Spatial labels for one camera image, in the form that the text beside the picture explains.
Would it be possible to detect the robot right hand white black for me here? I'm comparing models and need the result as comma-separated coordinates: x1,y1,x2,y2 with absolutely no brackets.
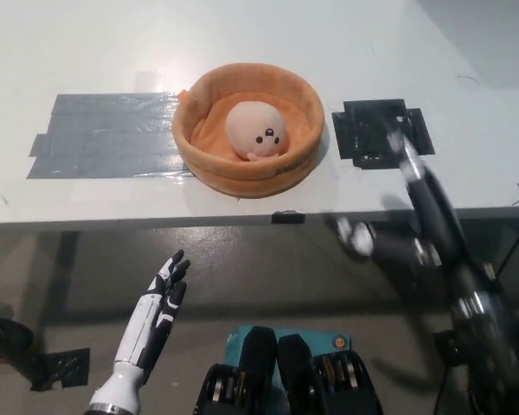
327,124,479,297

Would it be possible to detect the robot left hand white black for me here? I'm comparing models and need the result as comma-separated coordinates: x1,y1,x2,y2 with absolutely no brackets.
112,249,191,378

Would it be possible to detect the cream dumpling plush toy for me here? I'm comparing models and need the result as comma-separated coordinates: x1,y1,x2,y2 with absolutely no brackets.
224,99,284,163

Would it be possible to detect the robot torso black teal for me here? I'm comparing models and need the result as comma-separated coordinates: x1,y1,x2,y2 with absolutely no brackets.
193,324,382,415

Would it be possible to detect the black tape patch on table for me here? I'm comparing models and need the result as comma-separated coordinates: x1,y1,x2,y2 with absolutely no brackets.
330,98,436,171

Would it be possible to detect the dark object on floor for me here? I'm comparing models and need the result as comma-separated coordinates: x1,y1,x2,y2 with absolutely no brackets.
0,288,36,363

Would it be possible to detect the black clip on table edge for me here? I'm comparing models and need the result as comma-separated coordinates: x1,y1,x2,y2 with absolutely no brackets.
271,209,306,225

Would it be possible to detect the orange plush round basket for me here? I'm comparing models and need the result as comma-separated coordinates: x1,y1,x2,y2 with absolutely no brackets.
172,61,327,200

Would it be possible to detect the grey duct tape patch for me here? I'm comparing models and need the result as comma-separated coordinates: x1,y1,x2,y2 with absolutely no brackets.
24,93,196,181

